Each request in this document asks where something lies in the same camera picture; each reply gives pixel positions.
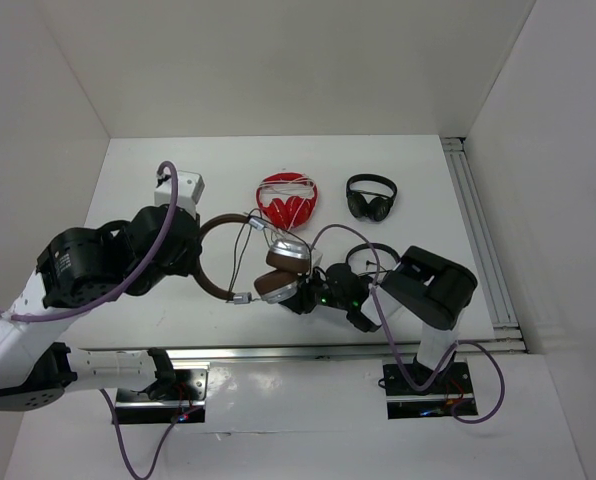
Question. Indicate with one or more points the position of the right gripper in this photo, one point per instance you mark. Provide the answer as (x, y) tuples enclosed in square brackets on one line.
[(302, 302)]

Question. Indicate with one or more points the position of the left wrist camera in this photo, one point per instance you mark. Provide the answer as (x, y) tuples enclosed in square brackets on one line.
[(185, 192)]

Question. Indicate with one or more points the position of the aluminium side rail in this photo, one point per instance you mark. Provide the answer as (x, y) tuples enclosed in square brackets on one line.
[(506, 328)]

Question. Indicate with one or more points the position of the aluminium front rail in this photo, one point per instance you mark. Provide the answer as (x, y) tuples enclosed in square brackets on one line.
[(189, 358)]

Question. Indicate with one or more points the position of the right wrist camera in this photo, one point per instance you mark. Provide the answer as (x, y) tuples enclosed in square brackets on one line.
[(315, 258)]

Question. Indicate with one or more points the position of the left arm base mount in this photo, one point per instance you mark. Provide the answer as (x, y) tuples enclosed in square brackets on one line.
[(184, 401)]

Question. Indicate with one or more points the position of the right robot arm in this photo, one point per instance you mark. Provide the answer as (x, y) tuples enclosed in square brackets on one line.
[(433, 288)]

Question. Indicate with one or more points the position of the black headphones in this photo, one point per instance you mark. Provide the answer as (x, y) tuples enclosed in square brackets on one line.
[(371, 205), (365, 260)]

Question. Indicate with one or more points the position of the brown silver headphones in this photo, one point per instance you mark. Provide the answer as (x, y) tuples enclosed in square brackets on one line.
[(287, 261)]

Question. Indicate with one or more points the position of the black headphones near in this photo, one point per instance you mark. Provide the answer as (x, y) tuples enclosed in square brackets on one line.
[(365, 260)]

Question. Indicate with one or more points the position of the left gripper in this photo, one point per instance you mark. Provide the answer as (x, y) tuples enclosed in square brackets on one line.
[(188, 264)]

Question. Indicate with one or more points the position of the red headphones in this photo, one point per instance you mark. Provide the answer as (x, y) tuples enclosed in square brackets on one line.
[(287, 199)]

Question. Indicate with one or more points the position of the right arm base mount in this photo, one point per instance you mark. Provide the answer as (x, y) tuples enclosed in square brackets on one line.
[(452, 389)]

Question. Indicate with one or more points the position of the black headphones far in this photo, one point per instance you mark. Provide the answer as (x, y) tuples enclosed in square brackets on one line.
[(371, 205)]

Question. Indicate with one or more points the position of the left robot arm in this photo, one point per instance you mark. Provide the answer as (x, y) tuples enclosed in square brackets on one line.
[(78, 267)]

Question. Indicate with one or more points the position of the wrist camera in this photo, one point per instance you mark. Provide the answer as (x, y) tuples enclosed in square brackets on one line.
[(185, 192), (315, 258)]

